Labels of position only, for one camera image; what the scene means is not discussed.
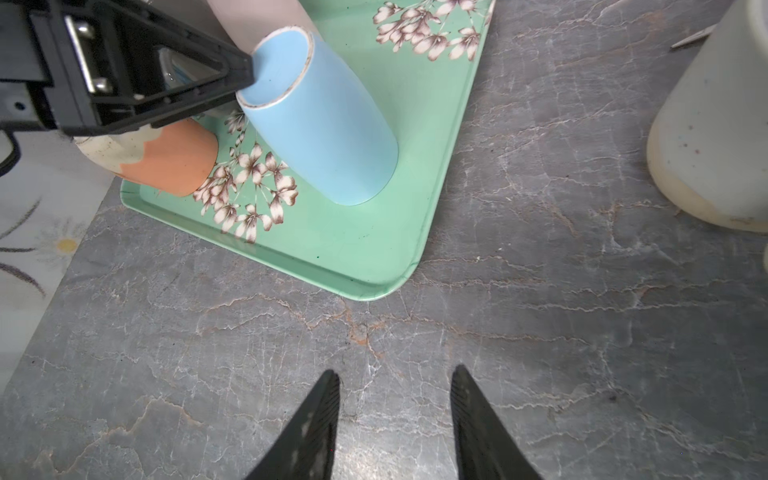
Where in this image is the light blue mug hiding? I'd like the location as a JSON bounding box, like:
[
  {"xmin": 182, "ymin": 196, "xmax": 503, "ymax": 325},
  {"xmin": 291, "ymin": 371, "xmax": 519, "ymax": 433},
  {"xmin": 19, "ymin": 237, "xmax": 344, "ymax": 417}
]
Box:
[{"xmin": 236, "ymin": 26, "xmax": 399, "ymax": 206}]

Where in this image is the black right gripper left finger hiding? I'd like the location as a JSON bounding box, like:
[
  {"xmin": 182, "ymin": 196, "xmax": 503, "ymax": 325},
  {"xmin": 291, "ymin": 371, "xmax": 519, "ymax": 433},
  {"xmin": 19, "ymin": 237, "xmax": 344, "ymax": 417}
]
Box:
[{"xmin": 246, "ymin": 369, "xmax": 340, "ymax": 480}]

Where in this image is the green plastic tray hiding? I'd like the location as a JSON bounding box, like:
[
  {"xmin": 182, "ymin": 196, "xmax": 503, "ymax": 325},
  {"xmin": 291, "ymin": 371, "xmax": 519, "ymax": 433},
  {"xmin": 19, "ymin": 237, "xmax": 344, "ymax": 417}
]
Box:
[{"xmin": 120, "ymin": 1, "xmax": 493, "ymax": 300}]

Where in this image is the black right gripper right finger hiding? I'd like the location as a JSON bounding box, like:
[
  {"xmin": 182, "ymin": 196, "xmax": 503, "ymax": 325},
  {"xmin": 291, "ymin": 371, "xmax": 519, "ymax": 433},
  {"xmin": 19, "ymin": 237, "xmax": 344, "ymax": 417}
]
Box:
[{"xmin": 450, "ymin": 364, "xmax": 542, "ymax": 480}]

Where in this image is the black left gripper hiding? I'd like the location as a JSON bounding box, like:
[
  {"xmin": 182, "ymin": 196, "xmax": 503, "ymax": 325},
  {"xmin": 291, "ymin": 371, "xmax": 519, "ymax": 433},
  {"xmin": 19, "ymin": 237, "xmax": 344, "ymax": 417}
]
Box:
[{"xmin": 1, "ymin": 1, "xmax": 254, "ymax": 135}]

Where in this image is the beige mug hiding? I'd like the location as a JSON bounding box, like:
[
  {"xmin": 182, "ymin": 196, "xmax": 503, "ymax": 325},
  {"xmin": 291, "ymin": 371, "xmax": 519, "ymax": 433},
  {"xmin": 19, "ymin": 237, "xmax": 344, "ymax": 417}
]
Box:
[{"xmin": 647, "ymin": 1, "xmax": 767, "ymax": 233}]

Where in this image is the pink mug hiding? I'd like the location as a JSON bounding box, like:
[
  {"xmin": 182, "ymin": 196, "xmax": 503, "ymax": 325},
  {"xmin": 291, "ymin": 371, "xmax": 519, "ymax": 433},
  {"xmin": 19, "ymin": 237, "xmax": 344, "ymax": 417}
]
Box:
[{"xmin": 207, "ymin": 0, "xmax": 319, "ymax": 54}]

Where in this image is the cream mug with orange handle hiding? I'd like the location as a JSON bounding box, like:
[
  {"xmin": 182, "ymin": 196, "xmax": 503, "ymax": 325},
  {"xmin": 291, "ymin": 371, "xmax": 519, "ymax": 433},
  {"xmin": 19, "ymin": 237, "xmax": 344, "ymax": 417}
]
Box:
[{"xmin": 73, "ymin": 119, "xmax": 219, "ymax": 197}]

